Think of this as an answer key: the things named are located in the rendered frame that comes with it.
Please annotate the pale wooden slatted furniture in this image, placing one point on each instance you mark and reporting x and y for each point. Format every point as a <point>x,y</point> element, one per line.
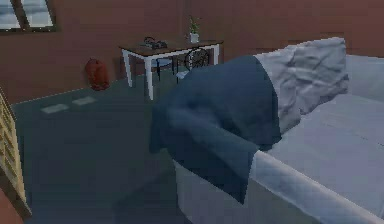
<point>10,156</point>

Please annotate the dark blue blanket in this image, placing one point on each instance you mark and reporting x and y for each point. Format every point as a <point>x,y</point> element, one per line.
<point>220,110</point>

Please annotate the brown table with white legs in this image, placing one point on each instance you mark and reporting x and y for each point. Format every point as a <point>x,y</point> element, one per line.
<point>166,50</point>

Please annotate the black object on table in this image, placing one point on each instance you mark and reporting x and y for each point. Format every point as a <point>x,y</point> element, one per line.
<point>153,43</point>

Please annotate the green plant in white pot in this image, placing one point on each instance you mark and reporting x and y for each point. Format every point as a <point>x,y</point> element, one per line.
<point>194,31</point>

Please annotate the red backpack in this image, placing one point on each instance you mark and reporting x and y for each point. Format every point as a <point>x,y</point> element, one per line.
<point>97,74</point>

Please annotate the white crumpled pillow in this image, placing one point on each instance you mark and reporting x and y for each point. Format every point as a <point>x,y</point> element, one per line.
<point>306,73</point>

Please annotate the white bed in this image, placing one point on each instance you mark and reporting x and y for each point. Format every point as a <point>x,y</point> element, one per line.
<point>333,150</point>

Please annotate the window with dark frame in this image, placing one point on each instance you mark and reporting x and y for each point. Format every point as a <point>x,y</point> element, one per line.
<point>26,15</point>

